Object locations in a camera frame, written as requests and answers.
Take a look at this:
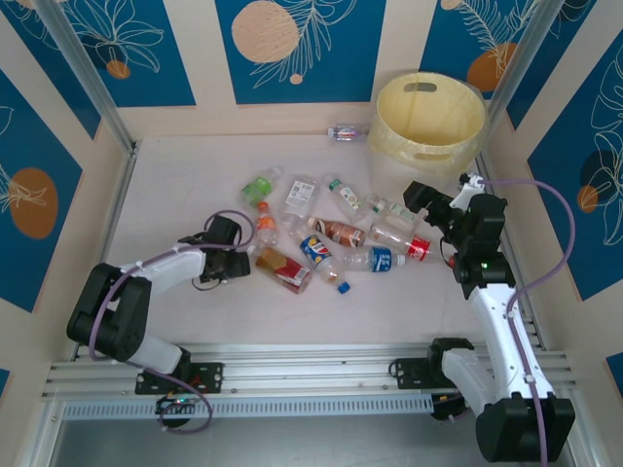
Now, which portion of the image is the clear bottle green cap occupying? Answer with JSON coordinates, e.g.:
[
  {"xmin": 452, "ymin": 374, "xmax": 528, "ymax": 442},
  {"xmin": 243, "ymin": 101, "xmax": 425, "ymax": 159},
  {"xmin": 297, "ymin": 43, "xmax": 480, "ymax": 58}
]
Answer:
[{"xmin": 363, "ymin": 193, "xmax": 425, "ymax": 228}]

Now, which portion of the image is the red brown tea bottle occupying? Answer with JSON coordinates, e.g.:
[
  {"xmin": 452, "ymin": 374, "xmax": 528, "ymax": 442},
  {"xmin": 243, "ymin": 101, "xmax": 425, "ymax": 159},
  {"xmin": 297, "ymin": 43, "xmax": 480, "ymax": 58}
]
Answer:
[{"xmin": 247, "ymin": 245, "xmax": 313, "ymax": 295}]

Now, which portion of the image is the orange soda plastic bottle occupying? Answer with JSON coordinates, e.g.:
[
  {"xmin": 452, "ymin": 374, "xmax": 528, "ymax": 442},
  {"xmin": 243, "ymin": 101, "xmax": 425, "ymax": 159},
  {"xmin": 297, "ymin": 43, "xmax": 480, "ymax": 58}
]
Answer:
[{"xmin": 255, "ymin": 201, "xmax": 282, "ymax": 247}]

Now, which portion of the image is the red label cola bottle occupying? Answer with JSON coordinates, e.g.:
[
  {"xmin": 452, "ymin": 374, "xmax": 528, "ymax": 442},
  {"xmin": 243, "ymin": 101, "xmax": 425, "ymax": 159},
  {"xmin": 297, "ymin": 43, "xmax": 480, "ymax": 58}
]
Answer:
[{"xmin": 368, "ymin": 223, "xmax": 458, "ymax": 268}]

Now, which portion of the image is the green label plastic bottle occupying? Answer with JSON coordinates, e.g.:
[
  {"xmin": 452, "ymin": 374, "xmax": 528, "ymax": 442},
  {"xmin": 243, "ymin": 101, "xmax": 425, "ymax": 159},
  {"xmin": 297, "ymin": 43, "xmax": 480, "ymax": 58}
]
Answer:
[{"xmin": 239, "ymin": 165, "xmax": 284, "ymax": 208}]

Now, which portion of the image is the flower label plastic bottle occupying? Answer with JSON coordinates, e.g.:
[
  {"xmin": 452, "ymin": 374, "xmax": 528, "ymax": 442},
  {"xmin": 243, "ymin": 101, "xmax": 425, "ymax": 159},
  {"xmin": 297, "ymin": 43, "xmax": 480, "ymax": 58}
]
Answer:
[{"xmin": 324, "ymin": 177, "xmax": 367, "ymax": 220}]

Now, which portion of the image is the blue label water bottle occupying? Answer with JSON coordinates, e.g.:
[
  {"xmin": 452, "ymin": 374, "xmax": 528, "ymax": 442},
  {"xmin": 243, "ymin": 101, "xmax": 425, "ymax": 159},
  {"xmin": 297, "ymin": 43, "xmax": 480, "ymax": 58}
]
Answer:
[{"xmin": 342, "ymin": 246, "xmax": 408, "ymax": 273}]

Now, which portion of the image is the blue yellow label soda bottle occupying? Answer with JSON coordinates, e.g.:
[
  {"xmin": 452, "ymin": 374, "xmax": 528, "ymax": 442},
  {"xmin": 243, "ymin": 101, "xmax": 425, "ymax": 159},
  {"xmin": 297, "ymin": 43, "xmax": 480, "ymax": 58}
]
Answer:
[{"xmin": 298, "ymin": 234, "xmax": 352, "ymax": 296}]

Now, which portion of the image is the clear bottle white label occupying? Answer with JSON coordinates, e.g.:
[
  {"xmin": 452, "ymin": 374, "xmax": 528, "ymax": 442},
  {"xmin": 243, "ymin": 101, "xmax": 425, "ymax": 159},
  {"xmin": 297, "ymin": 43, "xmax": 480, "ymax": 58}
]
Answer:
[{"xmin": 280, "ymin": 173, "xmax": 318, "ymax": 230}]

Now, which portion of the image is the brown coffee plastic bottle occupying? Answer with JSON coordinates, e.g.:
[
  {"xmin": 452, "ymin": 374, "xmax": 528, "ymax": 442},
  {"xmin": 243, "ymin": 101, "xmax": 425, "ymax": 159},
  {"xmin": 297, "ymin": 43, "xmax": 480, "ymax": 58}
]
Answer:
[{"xmin": 306, "ymin": 216, "xmax": 367, "ymax": 249}]

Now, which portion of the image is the yellow round plastic bin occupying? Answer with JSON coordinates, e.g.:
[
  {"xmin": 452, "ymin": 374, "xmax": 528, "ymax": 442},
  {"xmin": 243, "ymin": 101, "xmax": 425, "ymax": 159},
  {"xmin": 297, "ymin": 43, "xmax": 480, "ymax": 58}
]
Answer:
[{"xmin": 367, "ymin": 71, "xmax": 488, "ymax": 172}]

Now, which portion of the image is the small clear bottle pink label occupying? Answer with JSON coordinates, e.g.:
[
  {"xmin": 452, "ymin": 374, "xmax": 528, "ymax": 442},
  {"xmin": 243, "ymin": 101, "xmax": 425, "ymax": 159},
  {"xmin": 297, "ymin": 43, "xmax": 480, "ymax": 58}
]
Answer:
[{"xmin": 326, "ymin": 125, "xmax": 372, "ymax": 142}]

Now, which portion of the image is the small circuit board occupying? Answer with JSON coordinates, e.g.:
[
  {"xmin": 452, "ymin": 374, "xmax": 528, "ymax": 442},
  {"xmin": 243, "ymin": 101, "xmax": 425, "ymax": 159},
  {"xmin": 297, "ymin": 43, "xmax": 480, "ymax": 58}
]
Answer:
[
  {"xmin": 430, "ymin": 392, "xmax": 473, "ymax": 423},
  {"xmin": 154, "ymin": 394, "xmax": 201, "ymax": 415}
]

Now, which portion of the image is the grey metal panel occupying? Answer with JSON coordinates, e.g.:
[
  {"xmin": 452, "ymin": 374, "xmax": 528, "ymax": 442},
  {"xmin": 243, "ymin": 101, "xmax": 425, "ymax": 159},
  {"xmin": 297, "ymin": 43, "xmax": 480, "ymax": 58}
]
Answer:
[{"xmin": 28, "ymin": 416, "xmax": 585, "ymax": 467}]

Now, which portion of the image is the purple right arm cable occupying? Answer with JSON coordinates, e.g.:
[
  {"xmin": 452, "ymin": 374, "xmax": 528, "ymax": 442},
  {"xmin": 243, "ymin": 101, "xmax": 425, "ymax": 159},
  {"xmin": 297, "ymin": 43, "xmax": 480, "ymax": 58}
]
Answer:
[{"xmin": 479, "ymin": 177, "xmax": 578, "ymax": 463}]

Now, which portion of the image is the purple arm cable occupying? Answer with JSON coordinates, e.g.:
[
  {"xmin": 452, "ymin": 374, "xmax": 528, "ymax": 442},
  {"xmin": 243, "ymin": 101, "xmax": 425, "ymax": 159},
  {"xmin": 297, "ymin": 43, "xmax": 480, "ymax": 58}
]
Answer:
[
  {"xmin": 479, "ymin": 177, "xmax": 578, "ymax": 463},
  {"xmin": 87, "ymin": 209, "xmax": 258, "ymax": 434}
]

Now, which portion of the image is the aluminium base rail beam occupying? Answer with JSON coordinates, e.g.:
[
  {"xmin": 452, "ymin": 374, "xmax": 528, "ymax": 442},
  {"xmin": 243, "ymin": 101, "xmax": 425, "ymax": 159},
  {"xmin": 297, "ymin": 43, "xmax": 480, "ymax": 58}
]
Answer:
[{"xmin": 41, "ymin": 342, "xmax": 580, "ymax": 401}]

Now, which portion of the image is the grey slotted cable duct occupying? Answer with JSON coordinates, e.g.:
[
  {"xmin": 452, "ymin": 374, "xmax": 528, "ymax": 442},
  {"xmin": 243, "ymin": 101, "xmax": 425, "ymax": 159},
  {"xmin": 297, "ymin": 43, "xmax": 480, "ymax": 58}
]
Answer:
[{"xmin": 61, "ymin": 393, "xmax": 434, "ymax": 420}]

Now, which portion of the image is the aluminium frame post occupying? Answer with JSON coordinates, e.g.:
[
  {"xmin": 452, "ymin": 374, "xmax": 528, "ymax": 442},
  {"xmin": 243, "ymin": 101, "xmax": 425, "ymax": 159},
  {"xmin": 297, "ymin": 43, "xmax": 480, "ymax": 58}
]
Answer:
[
  {"xmin": 34, "ymin": 0, "xmax": 140, "ymax": 155},
  {"xmin": 474, "ymin": 0, "xmax": 568, "ymax": 152}
]

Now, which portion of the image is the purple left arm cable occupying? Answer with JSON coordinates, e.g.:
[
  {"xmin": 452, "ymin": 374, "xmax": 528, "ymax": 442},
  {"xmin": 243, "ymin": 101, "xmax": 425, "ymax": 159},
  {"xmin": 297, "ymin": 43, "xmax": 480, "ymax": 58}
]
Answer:
[{"xmin": 87, "ymin": 209, "xmax": 258, "ymax": 434}]

